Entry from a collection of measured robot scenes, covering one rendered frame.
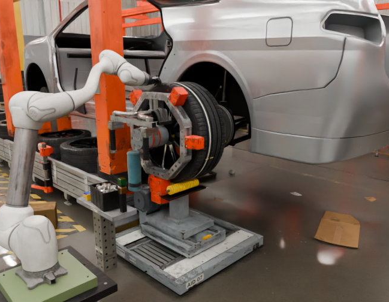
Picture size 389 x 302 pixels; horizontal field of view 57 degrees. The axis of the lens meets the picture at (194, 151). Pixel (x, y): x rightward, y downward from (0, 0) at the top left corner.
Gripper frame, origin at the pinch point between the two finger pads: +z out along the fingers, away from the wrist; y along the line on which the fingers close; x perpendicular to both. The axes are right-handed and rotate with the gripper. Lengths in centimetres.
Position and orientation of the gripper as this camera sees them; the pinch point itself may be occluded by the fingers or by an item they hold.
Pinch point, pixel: (158, 81)
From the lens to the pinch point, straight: 238.4
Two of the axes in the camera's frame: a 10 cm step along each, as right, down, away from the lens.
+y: 9.1, -2.0, -3.7
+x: -2.2, -9.8, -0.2
